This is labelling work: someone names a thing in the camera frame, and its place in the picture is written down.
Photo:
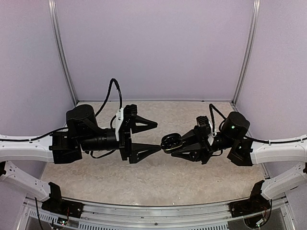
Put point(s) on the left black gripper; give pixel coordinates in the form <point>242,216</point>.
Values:
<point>128,149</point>

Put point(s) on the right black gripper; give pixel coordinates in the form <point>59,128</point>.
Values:
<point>201,153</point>

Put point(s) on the black earbud charging case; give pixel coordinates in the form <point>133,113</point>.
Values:
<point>171,142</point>

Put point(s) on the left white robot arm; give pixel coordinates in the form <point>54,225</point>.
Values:
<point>67,145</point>

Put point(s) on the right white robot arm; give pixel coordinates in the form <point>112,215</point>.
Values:
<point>246,151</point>

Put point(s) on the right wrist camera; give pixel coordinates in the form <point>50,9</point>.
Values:
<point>204,126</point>

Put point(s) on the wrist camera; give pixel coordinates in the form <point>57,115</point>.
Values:
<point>204,126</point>
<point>123,120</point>

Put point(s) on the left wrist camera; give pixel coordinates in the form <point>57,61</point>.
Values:
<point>123,120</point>

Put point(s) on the right aluminium frame post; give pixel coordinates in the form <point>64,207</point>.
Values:
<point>248,51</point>

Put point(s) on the aluminium frame post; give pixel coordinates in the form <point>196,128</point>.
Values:
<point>60,49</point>
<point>248,51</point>

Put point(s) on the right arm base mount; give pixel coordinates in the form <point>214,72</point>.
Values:
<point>255,203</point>

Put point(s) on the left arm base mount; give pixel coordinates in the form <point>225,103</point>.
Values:
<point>56,204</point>

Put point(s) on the front aluminium rail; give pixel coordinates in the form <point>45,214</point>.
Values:
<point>100,216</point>

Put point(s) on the left aluminium frame post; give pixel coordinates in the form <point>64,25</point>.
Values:
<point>60,49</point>

